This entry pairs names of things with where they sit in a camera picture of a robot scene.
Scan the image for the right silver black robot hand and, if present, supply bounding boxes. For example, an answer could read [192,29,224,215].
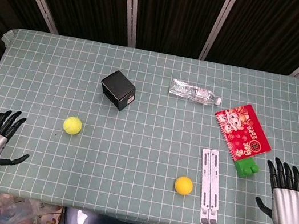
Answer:
[250,154,299,224]

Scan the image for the yellow-green tennis ball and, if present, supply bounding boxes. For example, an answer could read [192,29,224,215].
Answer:
[61,115,84,137]

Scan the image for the black cardboard box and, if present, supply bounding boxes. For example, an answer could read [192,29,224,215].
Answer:
[96,67,140,114]

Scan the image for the orange-yellow smooth ball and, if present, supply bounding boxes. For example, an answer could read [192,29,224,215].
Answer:
[172,174,195,197]

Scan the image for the green building block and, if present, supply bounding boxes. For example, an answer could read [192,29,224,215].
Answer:
[232,155,262,182]

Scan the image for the clear plastic bag clutter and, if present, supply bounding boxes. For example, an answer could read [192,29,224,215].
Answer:
[0,193,64,224]

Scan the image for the white folding laptop stand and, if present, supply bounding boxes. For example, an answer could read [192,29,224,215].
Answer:
[189,147,232,224]

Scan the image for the red spiral notebook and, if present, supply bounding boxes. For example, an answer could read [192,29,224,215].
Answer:
[207,98,280,168]

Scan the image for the clear plastic water bottle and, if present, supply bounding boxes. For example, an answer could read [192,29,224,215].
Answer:
[167,78,224,109]

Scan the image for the green grid tablecloth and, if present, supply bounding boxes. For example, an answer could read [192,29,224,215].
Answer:
[0,23,299,224]

